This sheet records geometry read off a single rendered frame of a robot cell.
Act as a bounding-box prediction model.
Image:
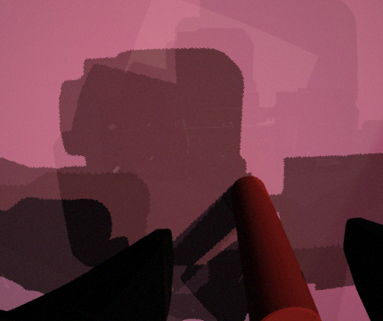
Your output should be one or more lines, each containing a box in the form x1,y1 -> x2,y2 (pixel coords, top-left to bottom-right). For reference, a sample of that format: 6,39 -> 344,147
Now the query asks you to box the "red peg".
231,176 -> 322,321

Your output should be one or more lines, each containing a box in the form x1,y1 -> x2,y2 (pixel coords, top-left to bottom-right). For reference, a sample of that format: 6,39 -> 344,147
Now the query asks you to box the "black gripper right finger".
344,218 -> 383,321

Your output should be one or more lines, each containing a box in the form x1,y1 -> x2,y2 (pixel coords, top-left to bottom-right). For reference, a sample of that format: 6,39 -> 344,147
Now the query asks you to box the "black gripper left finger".
0,228 -> 175,321

